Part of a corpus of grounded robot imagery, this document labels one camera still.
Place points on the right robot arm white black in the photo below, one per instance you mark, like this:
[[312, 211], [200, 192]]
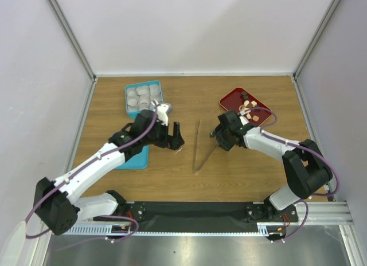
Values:
[[305, 167]]

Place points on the red lacquer tray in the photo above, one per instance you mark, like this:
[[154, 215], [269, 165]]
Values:
[[233, 100]]

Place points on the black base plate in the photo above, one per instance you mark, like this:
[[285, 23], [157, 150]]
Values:
[[204, 217]]

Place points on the white cable duct left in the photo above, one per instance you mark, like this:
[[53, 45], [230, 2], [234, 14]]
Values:
[[99, 229]]

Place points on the metal tongs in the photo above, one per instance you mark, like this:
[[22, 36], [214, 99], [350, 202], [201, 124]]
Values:
[[204, 143]]

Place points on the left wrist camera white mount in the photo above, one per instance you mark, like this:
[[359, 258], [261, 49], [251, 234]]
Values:
[[162, 110]]

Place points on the white cable duct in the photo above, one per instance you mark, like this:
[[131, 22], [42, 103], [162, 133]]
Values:
[[270, 228], [99, 229]]

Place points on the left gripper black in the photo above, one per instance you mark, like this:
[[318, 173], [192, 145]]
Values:
[[176, 140]]

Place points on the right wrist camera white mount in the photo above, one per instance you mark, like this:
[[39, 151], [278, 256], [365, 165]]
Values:
[[243, 116]]

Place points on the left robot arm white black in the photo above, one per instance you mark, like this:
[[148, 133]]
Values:
[[58, 203]]

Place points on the blue tin box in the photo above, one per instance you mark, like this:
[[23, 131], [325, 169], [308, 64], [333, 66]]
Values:
[[139, 96]]

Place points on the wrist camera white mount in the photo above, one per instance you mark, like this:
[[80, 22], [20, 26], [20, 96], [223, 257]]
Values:
[[243, 116], [162, 110]]

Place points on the blue tin lid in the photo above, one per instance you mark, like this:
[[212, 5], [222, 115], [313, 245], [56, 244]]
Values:
[[139, 161]]

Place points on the white cable duct right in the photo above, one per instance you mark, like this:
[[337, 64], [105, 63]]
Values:
[[270, 228]]

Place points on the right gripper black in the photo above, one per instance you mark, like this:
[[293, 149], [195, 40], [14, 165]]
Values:
[[225, 144]]

